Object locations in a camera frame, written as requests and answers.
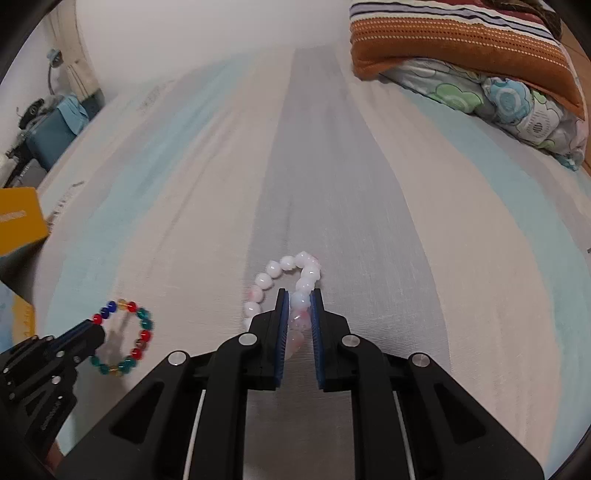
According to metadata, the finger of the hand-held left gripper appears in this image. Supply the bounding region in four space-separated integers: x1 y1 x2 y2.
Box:
0 318 96 376
8 324 107 433

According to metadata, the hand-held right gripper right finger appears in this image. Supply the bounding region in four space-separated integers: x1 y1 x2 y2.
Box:
311 287 546 480

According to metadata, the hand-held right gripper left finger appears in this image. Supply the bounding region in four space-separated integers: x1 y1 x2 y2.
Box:
55 287 290 480

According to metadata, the white bead bracelet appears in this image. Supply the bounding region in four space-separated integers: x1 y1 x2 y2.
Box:
242 250 323 365

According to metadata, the multicoloured glass bead bracelet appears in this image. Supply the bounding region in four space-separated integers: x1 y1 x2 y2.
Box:
90 299 154 377

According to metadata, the yellow and white cardboard box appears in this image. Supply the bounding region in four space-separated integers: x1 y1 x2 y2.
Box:
0 187 51 344

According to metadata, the striped bed sheet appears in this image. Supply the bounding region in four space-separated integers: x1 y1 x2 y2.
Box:
34 41 591 480

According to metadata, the teal suitcase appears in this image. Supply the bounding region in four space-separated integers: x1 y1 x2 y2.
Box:
25 108 88 171

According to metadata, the light blue cloth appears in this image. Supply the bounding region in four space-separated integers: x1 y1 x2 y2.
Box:
55 95 90 137

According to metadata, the black bag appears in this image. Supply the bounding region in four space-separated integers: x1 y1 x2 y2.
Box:
18 97 51 130

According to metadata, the small grey desk lamp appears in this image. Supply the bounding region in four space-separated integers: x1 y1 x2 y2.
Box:
46 47 64 88

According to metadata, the beige curtain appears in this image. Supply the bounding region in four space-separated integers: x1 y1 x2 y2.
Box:
62 0 103 100

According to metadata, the floral quilt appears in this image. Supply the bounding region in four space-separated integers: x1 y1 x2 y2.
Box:
379 58 590 172

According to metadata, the striped orange pillow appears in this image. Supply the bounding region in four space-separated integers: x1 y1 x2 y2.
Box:
348 0 587 121

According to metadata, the brown patterned blanket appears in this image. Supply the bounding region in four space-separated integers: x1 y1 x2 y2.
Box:
480 0 564 33

